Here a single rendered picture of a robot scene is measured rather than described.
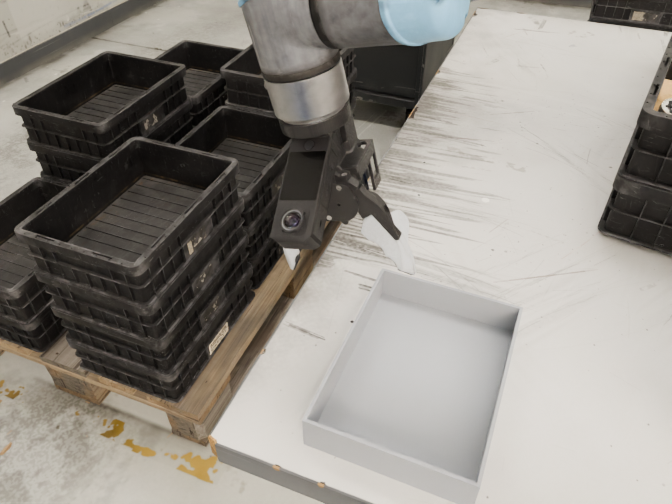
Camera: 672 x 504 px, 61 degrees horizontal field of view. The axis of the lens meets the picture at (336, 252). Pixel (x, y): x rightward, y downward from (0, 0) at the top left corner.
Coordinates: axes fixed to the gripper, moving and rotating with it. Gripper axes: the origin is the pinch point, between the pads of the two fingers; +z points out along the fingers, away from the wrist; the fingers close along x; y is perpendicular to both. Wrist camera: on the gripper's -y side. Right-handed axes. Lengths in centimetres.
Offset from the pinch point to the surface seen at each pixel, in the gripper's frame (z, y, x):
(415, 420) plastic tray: 17.0, -6.4, -6.8
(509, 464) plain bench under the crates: 20.1, -8.4, -17.7
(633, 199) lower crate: 15, 37, -32
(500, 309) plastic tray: 15.4, 11.8, -14.8
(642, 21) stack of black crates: 48, 211, -45
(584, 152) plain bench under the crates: 22, 64, -25
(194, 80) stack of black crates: 23, 129, 108
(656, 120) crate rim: 1.1, 36.4, -33.9
